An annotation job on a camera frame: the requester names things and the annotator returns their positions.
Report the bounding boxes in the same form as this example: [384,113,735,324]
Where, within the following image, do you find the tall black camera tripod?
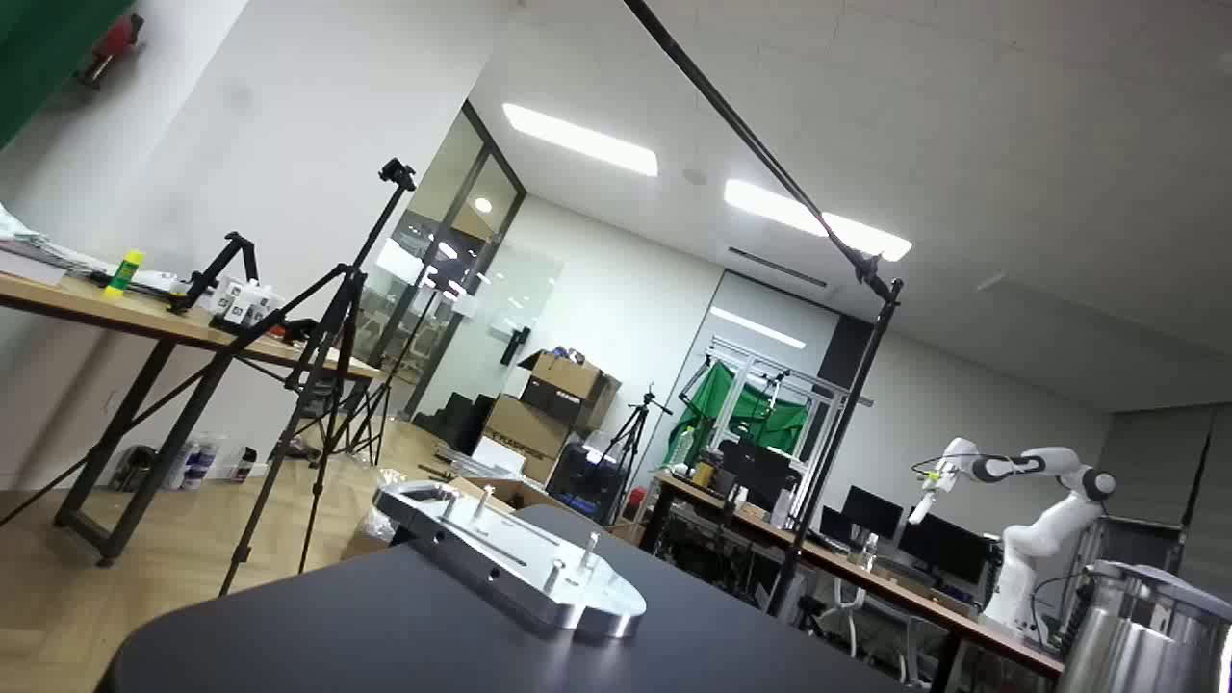
[0,153,423,601]

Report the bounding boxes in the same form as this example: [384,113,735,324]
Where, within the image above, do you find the grey window blind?
[1096,401,1232,597]

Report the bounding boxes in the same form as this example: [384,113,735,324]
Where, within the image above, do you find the black computer monitor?
[716,437,804,512]
[898,509,1002,591]
[838,482,910,544]

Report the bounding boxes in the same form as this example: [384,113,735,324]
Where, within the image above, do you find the glass door with black frame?
[349,100,531,425]

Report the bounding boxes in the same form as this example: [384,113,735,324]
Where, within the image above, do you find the wooden table with black legs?
[0,265,384,571]

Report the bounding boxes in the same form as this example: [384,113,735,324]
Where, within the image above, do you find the red wall fixture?
[72,7,149,94]

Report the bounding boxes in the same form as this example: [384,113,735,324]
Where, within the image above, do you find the green yellow bottle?
[99,248,149,304]

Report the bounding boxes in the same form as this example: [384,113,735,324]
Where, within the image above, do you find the silver metal jar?
[1053,559,1232,693]

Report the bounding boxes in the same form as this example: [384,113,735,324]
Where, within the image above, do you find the long wooden office desk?
[652,470,1069,683]

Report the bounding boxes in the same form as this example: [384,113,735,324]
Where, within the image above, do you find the green wall board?
[0,0,140,150]

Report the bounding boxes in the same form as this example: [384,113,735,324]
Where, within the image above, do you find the black boom pole stand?
[622,0,910,619]

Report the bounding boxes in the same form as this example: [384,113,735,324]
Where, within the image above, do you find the cardboard box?
[514,346,622,437]
[477,393,576,470]

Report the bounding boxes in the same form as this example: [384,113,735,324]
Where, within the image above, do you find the small black tripod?
[595,390,674,482]

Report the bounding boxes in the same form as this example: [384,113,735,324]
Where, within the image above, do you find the rectangular ceiling light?
[719,174,915,270]
[710,304,811,355]
[495,100,661,183]

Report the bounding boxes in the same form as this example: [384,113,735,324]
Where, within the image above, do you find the green cloth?
[727,383,811,460]
[661,360,743,470]

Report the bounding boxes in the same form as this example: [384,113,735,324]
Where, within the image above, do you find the stack of papers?
[0,203,115,288]

